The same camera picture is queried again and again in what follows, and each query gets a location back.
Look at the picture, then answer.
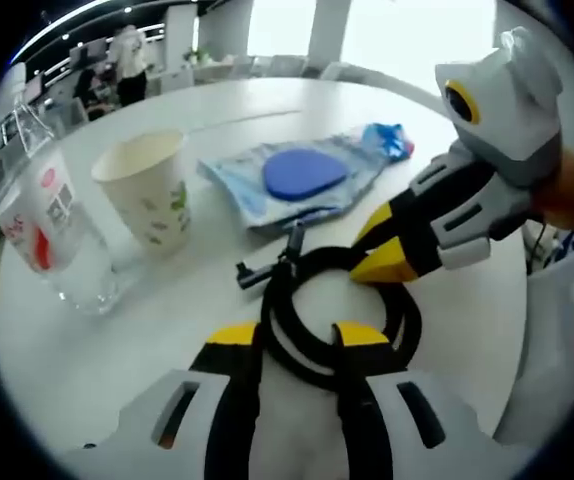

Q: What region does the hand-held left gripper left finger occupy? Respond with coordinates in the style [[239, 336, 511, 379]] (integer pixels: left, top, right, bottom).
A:
[[116, 322, 263, 480]]

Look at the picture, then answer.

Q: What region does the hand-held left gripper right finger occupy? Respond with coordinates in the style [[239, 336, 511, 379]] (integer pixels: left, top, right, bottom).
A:
[[330, 321, 499, 480]]

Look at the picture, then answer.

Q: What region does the blue plastic tissue packet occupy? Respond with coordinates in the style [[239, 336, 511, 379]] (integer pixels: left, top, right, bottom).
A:
[[360, 120, 417, 162]]

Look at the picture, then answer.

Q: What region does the white paper cup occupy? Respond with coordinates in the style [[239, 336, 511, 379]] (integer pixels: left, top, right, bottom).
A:
[[89, 127, 194, 257]]

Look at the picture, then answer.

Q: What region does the clear plastic water bottle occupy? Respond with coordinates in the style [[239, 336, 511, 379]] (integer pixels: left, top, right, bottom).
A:
[[0, 99, 119, 317]]

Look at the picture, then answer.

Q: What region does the large bright window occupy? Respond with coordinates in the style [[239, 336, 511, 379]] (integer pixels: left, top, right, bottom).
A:
[[246, 0, 498, 71]]

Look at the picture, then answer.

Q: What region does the grey mesh chair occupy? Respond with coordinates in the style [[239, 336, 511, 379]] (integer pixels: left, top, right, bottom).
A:
[[494, 243, 574, 452]]

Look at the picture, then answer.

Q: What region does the potted green plant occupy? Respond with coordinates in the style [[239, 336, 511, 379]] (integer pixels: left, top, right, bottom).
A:
[[183, 46, 214, 67]]

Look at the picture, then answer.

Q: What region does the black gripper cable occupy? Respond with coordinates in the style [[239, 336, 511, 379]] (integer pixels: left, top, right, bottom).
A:
[[524, 218, 552, 275]]

